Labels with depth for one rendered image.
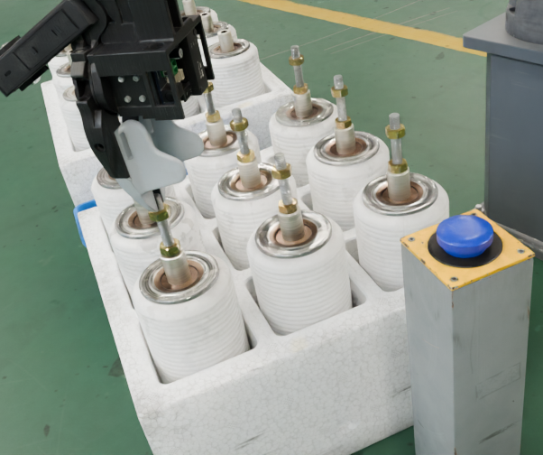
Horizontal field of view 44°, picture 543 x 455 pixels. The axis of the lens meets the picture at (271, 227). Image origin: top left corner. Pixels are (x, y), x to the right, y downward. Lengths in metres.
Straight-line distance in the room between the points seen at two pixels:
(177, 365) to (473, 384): 0.27
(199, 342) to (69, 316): 0.46
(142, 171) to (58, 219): 0.77
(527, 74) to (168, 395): 0.57
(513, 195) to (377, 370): 0.39
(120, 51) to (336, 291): 0.31
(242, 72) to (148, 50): 0.64
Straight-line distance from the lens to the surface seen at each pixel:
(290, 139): 0.85
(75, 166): 1.08
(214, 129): 0.83
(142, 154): 0.54
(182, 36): 0.50
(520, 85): 0.92
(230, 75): 1.11
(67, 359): 1.00
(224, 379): 0.63
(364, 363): 0.69
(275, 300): 0.66
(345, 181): 0.75
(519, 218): 1.02
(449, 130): 1.34
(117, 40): 0.51
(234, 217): 0.73
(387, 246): 0.68
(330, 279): 0.65
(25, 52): 0.54
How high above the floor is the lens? 0.63
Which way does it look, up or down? 34 degrees down
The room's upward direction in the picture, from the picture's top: 11 degrees counter-clockwise
